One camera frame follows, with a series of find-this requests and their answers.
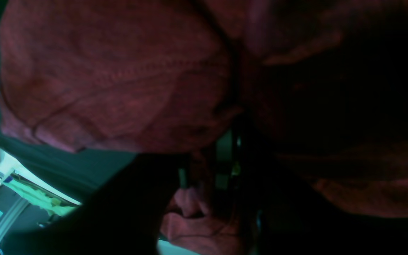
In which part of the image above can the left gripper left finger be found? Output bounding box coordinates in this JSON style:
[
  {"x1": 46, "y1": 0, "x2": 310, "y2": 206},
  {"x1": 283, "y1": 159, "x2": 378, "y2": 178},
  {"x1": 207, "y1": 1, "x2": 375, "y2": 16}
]
[{"x1": 2, "y1": 154, "x2": 186, "y2": 255}]

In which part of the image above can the red long-sleeve T-shirt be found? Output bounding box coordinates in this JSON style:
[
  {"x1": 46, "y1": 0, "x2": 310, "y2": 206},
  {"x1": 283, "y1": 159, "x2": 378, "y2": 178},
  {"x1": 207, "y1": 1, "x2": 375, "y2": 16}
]
[{"x1": 0, "y1": 0, "x2": 408, "y2": 255}]

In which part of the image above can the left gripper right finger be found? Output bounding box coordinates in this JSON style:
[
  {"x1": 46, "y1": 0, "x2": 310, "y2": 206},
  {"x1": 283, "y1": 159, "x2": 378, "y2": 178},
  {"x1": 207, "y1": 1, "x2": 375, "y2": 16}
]
[{"x1": 220, "y1": 118, "x2": 408, "y2": 255}]

